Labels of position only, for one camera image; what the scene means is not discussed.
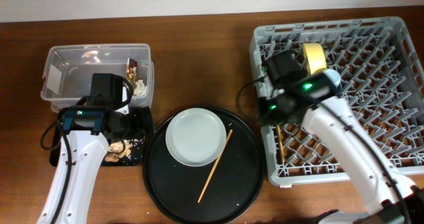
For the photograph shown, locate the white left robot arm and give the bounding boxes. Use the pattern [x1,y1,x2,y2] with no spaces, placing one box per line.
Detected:
[38,73,155,223]

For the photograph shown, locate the light blue plastic cup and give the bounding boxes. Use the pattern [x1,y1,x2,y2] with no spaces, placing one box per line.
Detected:
[323,69,341,87]

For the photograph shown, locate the black rectangular waste tray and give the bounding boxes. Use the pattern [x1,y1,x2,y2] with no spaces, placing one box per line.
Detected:
[49,106,146,167]

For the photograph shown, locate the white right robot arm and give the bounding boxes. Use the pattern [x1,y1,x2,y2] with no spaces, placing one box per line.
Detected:
[260,50,423,223]

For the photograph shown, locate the brown foil snack wrapper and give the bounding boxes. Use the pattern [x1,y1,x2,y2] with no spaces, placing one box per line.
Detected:
[125,58,138,87]

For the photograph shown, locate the white tissue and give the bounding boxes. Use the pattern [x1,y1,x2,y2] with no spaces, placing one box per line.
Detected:
[133,80,147,96]

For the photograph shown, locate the peanut shells and rice pile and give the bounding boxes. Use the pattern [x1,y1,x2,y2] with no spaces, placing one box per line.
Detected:
[104,139,144,166]

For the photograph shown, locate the wooden chopstick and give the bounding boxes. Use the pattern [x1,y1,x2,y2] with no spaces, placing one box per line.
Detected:
[276,124,285,164]
[197,129,233,203]

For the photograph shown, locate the clear plastic waste bin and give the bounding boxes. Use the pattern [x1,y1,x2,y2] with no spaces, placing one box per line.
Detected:
[40,44,154,112]

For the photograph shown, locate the grey plastic dishwasher rack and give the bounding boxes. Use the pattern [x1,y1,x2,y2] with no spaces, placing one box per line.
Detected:
[249,17,423,188]

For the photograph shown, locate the round black serving tray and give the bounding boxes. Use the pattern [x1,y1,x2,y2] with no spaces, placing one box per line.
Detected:
[142,107,266,223]

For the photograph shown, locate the yellow plastic bowl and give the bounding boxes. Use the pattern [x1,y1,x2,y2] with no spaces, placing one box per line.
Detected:
[303,43,327,75]

